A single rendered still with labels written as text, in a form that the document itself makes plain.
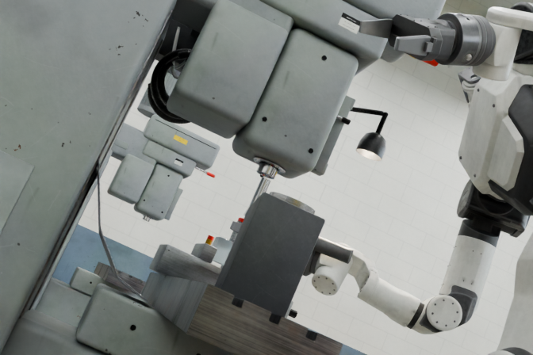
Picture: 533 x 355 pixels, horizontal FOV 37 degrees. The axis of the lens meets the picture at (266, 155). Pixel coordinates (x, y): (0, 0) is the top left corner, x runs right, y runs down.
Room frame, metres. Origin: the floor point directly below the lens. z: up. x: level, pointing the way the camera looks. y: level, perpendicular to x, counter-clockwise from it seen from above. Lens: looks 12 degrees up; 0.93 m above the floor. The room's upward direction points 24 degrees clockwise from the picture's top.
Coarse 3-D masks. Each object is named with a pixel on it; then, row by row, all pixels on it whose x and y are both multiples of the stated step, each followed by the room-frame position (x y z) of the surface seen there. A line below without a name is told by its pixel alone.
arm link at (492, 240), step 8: (472, 216) 1.78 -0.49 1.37; (480, 216) 1.77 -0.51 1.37; (464, 224) 1.78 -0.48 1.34; (472, 224) 1.78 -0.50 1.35; (480, 224) 1.78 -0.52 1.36; (488, 224) 1.78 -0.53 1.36; (496, 224) 1.77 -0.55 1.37; (464, 232) 1.77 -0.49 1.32; (472, 232) 1.76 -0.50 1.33; (480, 232) 1.75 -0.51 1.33; (488, 232) 1.77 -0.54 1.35; (496, 232) 1.78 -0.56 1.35; (512, 232) 1.77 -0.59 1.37; (488, 240) 1.75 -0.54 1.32; (496, 240) 1.76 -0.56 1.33
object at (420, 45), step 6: (402, 36) 1.17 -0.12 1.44; (408, 36) 1.17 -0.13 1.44; (414, 36) 1.17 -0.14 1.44; (420, 36) 1.17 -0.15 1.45; (426, 36) 1.17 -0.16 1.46; (396, 42) 1.17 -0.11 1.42; (402, 42) 1.16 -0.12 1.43; (408, 42) 1.17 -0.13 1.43; (414, 42) 1.17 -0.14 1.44; (420, 42) 1.17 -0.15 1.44; (426, 42) 1.18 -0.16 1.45; (396, 48) 1.17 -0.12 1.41; (402, 48) 1.17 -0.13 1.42; (408, 48) 1.17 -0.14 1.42; (414, 48) 1.18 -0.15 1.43; (420, 48) 1.18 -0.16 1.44; (426, 48) 1.18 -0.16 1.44; (414, 54) 1.18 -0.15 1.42; (420, 54) 1.19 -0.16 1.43; (426, 54) 1.19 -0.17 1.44
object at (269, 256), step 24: (264, 216) 1.35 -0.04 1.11; (288, 216) 1.36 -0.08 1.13; (312, 216) 1.36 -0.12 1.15; (240, 240) 1.38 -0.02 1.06; (264, 240) 1.36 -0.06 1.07; (288, 240) 1.36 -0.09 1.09; (312, 240) 1.36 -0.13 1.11; (240, 264) 1.35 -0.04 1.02; (264, 264) 1.36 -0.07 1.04; (288, 264) 1.36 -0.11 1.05; (240, 288) 1.36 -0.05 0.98; (264, 288) 1.36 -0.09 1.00; (288, 288) 1.36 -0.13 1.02
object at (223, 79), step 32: (224, 0) 1.74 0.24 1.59; (224, 32) 1.74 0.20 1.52; (256, 32) 1.75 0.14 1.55; (192, 64) 1.74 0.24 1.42; (224, 64) 1.75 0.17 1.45; (256, 64) 1.76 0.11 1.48; (192, 96) 1.75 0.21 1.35; (224, 96) 1.75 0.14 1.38; (256, 96) 1.76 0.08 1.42; (224, 128) 1.87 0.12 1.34
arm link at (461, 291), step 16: (464, 240) 1.77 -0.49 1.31; (480, 240) 1.75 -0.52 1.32; (464, 256) 1.76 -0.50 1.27; (480, 256) 1.75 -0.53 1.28; (448, 272) 1.78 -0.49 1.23; (464, 272) 1.75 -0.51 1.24; (480, 272) 1.75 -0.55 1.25; (448, 288) 1.77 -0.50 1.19; (464, 288) 1.75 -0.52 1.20; (480, 288) 1.76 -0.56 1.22; (432, 304) 1.74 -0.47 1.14; (448, 304) 1.73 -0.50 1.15; (464, 304) 1.73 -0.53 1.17; (432, 320) 1.73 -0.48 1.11; (448, 320) 1.73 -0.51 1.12; (464, 320) 1.73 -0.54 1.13
